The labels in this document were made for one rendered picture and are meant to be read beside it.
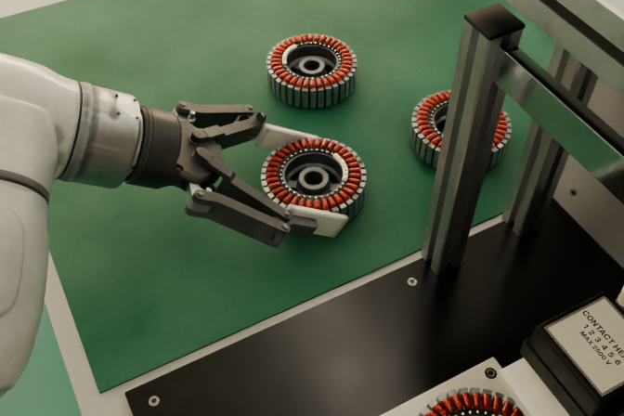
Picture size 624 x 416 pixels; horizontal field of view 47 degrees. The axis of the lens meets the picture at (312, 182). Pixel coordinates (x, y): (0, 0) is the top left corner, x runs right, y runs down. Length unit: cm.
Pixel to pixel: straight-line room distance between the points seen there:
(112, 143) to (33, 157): 7
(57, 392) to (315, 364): 99
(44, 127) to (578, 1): 41
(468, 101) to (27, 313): 36
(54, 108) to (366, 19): 53
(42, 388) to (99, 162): 99
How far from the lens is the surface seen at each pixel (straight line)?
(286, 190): 75
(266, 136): 79
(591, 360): 52
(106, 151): 65
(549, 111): 50
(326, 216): 73
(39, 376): 161
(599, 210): 76
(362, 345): 67
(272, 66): 90
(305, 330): 67
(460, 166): 60
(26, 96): 63
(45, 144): 62
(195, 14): 106
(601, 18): 46
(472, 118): 56
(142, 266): 76
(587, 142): 49
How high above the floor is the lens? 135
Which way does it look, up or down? 48 degrees down
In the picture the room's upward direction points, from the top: straight up
